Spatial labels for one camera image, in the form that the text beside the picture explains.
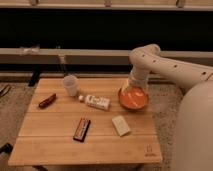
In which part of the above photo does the white soap bar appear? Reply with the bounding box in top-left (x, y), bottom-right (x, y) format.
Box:
top-left (112, 116), bottom-right (131, 136)

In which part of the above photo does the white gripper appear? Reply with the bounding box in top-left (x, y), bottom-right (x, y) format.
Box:
top-left (128, 68), bottom-right (149, 92)

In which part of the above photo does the wooden folding table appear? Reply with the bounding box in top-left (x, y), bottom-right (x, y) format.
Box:
top-left (8, 78), bottom-right (162, 166)

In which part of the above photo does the orange ceramic bowl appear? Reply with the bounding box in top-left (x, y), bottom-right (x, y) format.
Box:
top-left (118, 87), bottom-right (149, 110)

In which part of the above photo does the white ceramic cup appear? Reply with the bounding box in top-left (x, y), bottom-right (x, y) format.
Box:
top-left (62, 75), bottom-right (78, 97)

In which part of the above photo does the white tube with label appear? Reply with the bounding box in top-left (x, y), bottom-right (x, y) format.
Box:
top-left (78, 95), bottom-right (110, 110)

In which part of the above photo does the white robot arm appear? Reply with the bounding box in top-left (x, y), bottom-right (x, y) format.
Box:
top-left (129, 44), bottom-right (213, 171)

